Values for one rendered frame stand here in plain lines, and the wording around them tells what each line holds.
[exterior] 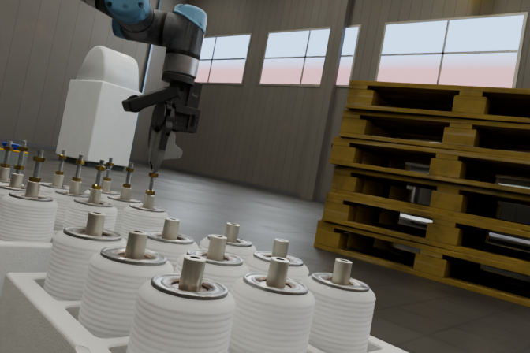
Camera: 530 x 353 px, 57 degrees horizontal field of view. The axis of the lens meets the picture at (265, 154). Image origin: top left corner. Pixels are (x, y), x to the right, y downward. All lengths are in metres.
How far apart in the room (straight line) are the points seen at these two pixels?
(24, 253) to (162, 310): 0.51
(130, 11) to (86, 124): 6.19
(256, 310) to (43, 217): 0.53
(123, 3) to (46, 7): 10.67
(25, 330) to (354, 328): 0.39
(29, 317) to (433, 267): 2.17
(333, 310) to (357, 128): 2.24
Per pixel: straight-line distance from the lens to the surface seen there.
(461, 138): 2.62
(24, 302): 0.68
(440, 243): 2.59
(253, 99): 10.83
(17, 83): 11.28
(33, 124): 11.42
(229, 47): 11.82
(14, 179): 1.10
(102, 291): 0.57
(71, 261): 0.66
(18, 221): 0.96
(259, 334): 0.54
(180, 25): 1.08
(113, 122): 7.14
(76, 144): 7.23
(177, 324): 0.46
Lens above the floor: 0.38
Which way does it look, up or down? 2 degrees up
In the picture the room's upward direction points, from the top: 10 degrees clockwise
